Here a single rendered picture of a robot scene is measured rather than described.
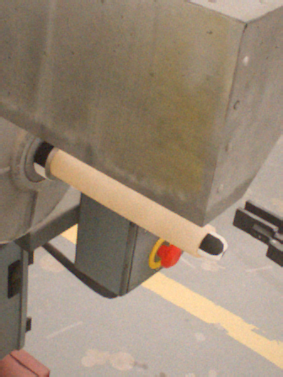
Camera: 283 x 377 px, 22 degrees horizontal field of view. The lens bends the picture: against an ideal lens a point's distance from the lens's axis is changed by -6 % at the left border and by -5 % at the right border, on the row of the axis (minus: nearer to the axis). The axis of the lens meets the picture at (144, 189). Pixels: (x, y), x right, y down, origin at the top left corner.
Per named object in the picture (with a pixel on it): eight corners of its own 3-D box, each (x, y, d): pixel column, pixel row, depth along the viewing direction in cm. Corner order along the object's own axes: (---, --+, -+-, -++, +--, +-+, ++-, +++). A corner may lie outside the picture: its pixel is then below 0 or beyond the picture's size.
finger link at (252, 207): (284, 221, 103) (286, 219, 104) (245, 200, 106) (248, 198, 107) (280, 238, 105) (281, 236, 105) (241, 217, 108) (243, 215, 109)
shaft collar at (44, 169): (31, 179, 77) (34, 142, 75) (60, 164, 81) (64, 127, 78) (44, 188, 76) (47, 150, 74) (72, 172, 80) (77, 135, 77)
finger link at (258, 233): (281, 247, 102) (271, 257, 100) (253, 231, 104) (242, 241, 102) (284, 239, 101) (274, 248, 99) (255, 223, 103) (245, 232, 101)
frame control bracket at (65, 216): (11, 241, 104) (12, 220, 102) (94, 192, 117) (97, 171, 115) (30, 254, 102) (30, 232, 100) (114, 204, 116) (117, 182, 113)
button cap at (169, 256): (145, 262, 112) (149, 242, 110) (161, 252, 115) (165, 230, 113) (165, 274, 110) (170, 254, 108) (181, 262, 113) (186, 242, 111)
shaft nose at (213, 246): (195, 258, 69) (200, 238, 67) (210, 247, 70) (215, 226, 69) (213, 268, 68) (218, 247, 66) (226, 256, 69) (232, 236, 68)
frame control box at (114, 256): (-12, 265, 119) (-9, 131, 105) (70, 216, 135) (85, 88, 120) (98, 343, 109) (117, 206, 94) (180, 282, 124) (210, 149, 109)
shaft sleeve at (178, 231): (49, 179, 77) (51, 153, 75) (69, 168, 79) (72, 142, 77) (192, 263, 69) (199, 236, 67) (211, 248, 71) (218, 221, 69)
